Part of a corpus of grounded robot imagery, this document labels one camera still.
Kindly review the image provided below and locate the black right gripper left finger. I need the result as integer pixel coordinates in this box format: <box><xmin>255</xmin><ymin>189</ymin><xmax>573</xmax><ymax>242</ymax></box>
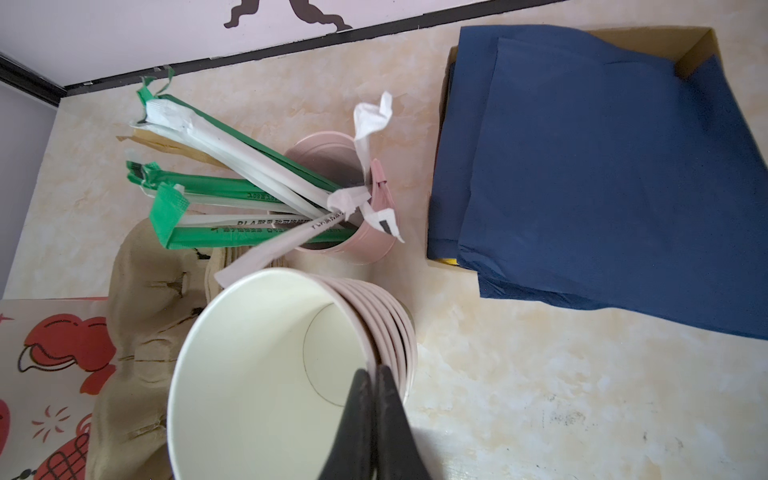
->
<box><xmin>319</xmin><ymin>369</ymin><xmax>375</xmax><ymax>480</ymax></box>

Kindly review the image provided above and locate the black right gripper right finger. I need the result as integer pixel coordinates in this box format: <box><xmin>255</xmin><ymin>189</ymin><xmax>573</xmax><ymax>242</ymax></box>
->
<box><xmin>375</xmin><ymin>365</ymin><xmax>431</xmax><ymax>480</ymax></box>

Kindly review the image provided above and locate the white paper cup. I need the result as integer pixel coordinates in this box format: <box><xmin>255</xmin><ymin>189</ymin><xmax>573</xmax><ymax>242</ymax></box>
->
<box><xmin>167</xmin><ymin>268</ymin><xmax>376</xmax><ymax>479</ymax></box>

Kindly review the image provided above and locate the stack of paper cups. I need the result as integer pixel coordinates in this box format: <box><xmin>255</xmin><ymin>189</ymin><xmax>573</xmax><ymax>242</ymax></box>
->
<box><xmin>312</xmin><ymin>274</ymin><xmax>418</xmax><ymax>401</ymax></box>

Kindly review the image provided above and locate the brown pulp cup carrier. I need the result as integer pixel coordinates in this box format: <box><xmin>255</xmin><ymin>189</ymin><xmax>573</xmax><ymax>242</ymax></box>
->
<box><xmin>86</xmin><ymin>220</ymin><xmax>218</xmax><ymax>479</ymax></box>

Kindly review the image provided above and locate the green wrapped straw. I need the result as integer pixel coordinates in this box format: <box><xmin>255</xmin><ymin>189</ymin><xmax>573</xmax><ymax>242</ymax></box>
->
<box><xmin>149</xmin><ymin>183</ymin><xmax>313</xmax><ymax>250</ymax></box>

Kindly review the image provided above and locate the pink straw holder cup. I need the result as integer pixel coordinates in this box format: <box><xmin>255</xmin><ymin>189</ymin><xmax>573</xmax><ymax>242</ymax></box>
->
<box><xmin>285</xmin><ymin>131</ymin><xmax>399</xmax><ymax>265</ymax></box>

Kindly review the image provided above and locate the red and white paper bag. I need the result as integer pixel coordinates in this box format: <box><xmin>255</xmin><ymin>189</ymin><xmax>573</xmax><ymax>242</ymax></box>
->
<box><xmin>1</xmin><ymin>298</ymin><xmax>116</xmax><ymax>479</ymax></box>

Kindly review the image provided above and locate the dark blue napkin stack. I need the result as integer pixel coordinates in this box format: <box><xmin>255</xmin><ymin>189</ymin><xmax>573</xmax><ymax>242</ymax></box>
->
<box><xmin>457</xmin><ymin>33</ymin><xmax>767</xmax><ymax>339</ymax></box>

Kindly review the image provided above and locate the brown cardboard box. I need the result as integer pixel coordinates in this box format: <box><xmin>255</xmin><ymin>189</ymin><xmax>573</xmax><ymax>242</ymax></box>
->
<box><xmin>426</xmin><ymin>25</ymin><xmax>721</xmax><ymax>268</ymax></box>

